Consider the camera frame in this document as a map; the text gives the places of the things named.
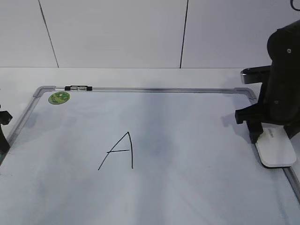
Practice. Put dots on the white board eraser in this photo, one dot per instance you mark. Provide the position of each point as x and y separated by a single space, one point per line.
275 148

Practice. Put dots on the white board with grey frame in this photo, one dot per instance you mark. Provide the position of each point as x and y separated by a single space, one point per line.
140 157

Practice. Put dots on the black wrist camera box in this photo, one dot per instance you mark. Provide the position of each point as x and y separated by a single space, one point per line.
254 74

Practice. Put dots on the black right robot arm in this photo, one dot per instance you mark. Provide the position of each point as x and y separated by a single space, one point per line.
279 98

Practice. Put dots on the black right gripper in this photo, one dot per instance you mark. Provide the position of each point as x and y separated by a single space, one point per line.
254 116

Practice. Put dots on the round green sticker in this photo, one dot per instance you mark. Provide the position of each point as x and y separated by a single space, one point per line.
59 98

